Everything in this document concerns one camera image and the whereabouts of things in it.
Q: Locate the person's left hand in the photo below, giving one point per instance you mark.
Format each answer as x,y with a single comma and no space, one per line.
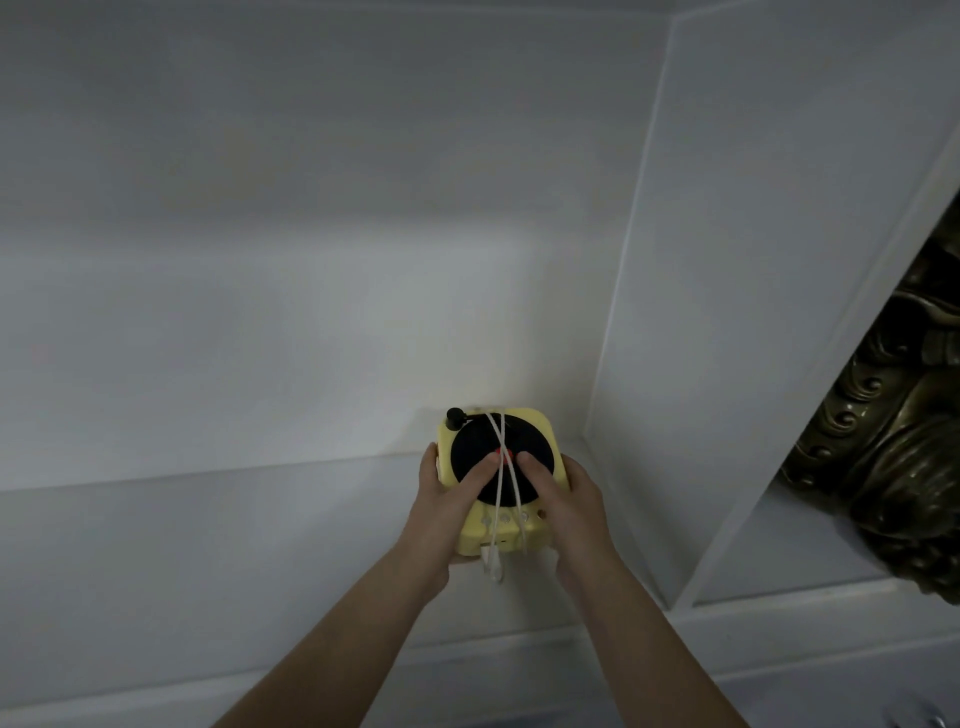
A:
433,523

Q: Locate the person's right hand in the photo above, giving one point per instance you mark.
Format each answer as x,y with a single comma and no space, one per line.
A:
577,525

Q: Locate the person's right thumb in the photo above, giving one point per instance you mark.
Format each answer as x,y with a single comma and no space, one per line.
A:
575,472

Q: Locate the person's left thumb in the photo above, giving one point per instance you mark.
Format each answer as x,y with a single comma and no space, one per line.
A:
430,466

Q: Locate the yellow turntable-shaped speaker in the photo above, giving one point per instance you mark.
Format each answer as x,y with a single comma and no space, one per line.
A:
491,457

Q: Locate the person's right forearm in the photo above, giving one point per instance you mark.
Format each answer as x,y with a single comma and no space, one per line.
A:
645,652

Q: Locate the person's left forearm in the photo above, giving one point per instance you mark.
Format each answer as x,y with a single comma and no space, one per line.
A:
337,645

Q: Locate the white shelf unit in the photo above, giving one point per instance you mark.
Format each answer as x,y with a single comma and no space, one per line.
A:
705,315

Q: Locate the dark bronze ornate sculpture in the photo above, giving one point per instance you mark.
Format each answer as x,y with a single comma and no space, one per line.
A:
892,457

